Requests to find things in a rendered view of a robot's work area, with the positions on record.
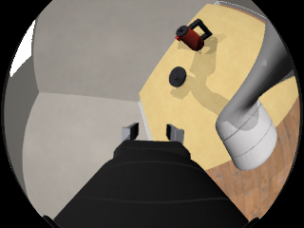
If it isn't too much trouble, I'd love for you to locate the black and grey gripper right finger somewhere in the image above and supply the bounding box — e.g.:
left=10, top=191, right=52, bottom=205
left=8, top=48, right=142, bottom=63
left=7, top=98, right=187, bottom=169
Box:
left=166, top=123, right=184, bottom=144

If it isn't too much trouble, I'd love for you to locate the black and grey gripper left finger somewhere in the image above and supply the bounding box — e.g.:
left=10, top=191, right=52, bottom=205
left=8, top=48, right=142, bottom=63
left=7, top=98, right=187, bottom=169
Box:
left=122, top=123, right=139, bottom=142

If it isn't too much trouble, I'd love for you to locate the black round disc with center stud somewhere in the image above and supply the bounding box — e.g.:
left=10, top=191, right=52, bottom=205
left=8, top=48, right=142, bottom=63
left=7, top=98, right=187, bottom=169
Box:
left=169, top=66, right=186, bottom=87

